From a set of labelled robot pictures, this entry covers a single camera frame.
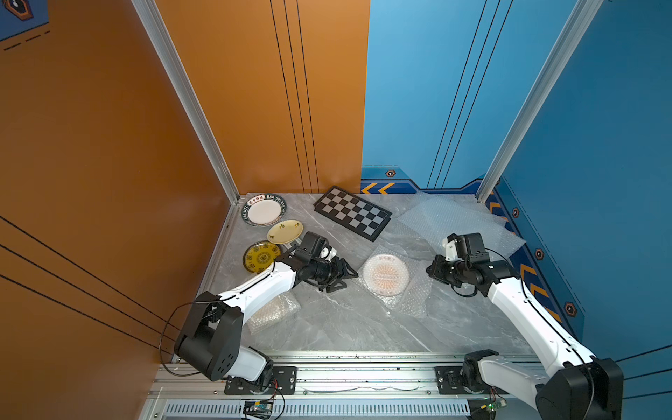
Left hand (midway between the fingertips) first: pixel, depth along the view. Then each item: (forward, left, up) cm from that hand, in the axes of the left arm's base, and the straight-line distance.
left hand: (355, 275), depth 81 cm
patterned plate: (+39, +40, -13) cm, 58 cm away
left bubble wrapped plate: (-8, +24, -7) cm, 26 cm away
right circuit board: (-32, -37, -12) cm, 50 cm away
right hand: (+2, -22, +1) cm, 23 cm away
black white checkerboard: (+34, 0, -9) cm, 35 cm away
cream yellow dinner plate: (+27, +29, -13) cm, 42 cm away
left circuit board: (-33, +26, -15) cm, 45 cm away
